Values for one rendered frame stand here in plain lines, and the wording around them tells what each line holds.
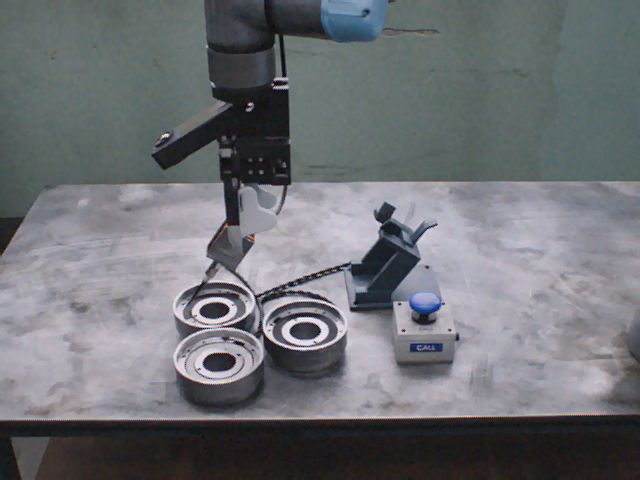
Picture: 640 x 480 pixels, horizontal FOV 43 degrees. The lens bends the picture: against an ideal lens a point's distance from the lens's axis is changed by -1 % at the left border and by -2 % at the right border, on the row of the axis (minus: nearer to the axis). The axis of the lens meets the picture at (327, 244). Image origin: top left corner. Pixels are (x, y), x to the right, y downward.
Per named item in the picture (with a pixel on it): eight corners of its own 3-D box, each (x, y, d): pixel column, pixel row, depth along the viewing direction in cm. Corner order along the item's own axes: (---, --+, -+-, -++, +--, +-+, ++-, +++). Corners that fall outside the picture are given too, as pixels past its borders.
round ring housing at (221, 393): (232, 422, 93) (230, 394, 91) (158, 392, 98) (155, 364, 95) (281, 370, 101) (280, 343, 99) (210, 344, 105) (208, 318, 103)
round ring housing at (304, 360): (362, 341, 106) (363, 314, 104) (319, 387, 98) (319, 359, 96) (293, 316, 111) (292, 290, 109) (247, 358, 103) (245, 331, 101)
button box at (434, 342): (396, 364, 102) (398, 332, 100) (392, 329, 108) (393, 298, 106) (462, 363, 102) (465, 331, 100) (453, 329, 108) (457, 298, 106)
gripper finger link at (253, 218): (278, 261, 100) (276, 189, 96) (229, 263, 99) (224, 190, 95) (278, 250, 102) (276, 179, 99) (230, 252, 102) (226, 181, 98)
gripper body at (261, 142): (291, 192, 96) (289, 92, 89) (216, 194, 95) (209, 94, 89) (289, 163, 102) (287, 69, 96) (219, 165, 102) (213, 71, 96)
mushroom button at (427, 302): (408, 340, 102) (410, 306, 100) (405, 320, 106) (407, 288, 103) (440, 339, 102) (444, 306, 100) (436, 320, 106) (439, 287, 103)
